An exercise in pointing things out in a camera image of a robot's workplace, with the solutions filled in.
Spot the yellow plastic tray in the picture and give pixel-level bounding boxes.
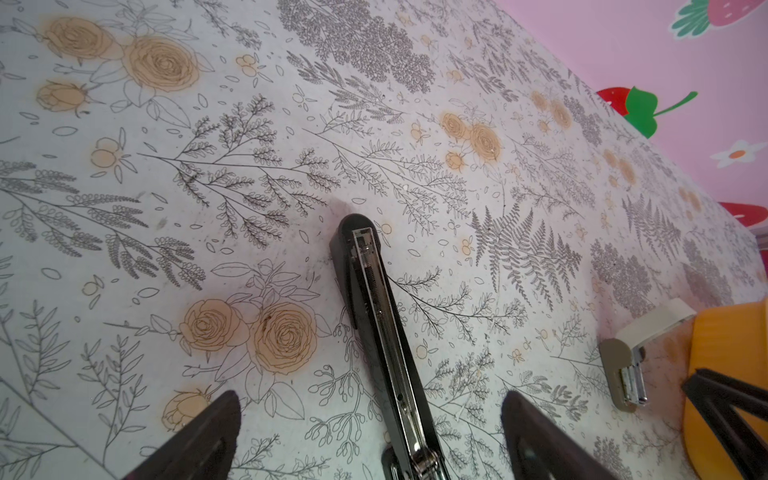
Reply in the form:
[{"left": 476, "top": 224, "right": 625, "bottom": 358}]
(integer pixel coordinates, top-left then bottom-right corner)
[{"left": 683, "top": 299, "right": 767, "bottom": 479}]

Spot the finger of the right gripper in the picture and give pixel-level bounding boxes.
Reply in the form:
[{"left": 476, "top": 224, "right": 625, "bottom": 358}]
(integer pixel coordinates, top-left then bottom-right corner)
[{"left": 682, "top": 369, "right": 767, "bottom": 479}]

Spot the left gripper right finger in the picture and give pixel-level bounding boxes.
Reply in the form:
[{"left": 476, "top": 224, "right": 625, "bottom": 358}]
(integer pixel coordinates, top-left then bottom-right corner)
[{"left": 501, "top": 391, "right": 615, "bottom": 480}]

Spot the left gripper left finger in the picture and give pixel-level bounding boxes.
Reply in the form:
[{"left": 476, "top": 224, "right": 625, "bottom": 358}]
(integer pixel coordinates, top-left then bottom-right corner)
[{"left": 124, "top": 391, "right": 242, "bottom": 480}]

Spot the beige mini stapler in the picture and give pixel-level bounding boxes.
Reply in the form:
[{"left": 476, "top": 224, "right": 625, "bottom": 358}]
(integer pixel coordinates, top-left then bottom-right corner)
[{"left": 598, "top": 298, "right": 697, "bottom": 413}]

